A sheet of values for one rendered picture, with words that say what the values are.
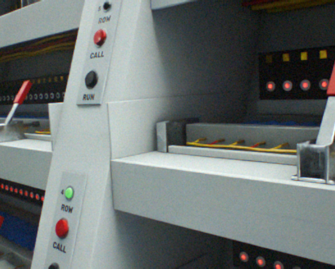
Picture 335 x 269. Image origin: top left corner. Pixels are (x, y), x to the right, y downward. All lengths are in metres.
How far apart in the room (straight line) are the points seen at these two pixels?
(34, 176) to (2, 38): 0.26
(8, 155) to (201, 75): 0.25
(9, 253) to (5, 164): 0.14
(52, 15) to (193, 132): 0.25
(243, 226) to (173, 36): 0.22
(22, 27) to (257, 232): 0.44
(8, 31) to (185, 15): 0.30
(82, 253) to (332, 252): 0.22
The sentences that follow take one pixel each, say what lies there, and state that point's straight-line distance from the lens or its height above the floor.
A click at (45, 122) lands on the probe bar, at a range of 0.61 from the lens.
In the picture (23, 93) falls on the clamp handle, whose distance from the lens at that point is 0.61.
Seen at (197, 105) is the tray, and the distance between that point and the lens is 0.45.
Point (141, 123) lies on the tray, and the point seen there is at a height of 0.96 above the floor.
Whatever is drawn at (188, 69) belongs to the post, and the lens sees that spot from 0.45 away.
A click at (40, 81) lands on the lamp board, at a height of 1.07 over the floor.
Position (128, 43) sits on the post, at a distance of 0.40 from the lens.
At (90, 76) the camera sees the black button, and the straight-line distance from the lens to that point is 0.42.
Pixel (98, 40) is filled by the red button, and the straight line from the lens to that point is 0.43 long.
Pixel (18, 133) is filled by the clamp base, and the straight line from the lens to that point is 0.60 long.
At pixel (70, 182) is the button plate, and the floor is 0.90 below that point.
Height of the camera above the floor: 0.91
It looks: 6 degrees up
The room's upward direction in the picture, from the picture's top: 10 degrees clockwise
